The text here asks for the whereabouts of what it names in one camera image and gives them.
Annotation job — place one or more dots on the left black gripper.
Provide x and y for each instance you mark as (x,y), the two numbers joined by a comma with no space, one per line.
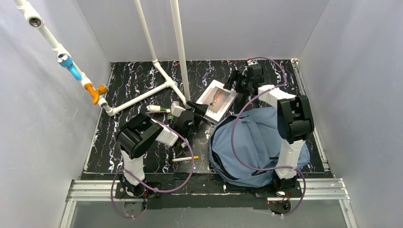
(191,111)

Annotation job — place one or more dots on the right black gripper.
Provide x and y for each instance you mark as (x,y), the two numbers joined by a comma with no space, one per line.
(235,87)

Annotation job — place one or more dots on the white art book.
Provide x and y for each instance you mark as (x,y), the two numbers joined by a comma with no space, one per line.
(218,99)

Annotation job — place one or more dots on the blue student backpack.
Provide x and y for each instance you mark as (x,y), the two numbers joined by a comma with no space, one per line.
(240,151)

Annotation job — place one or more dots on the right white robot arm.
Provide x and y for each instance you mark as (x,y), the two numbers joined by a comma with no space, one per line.
(294,119)

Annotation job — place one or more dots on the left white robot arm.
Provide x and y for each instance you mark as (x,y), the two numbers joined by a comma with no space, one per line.
(137,135)

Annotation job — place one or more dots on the white yellow marker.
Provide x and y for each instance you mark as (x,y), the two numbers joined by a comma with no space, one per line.
(185,159)

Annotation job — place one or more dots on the green white pipe fitting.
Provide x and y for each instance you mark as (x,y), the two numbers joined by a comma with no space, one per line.
(156,109)

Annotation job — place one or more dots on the orange pipe valve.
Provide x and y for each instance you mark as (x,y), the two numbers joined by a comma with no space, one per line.
(96,93)

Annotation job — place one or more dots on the blue pipe valve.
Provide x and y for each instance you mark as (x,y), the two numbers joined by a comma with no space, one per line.
(66,61)

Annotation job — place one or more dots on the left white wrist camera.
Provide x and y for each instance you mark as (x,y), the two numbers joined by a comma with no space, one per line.
(176,109)

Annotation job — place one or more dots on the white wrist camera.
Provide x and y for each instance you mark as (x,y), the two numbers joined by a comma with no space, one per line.
(176,109)
(251,63)

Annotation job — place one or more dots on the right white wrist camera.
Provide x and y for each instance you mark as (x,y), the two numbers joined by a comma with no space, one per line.
(251,63)

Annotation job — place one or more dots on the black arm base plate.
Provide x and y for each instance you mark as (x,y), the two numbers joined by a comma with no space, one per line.
(208,191)

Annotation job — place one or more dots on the aluminium rail frame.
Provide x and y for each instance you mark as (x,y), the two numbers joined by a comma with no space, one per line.
(316,189)

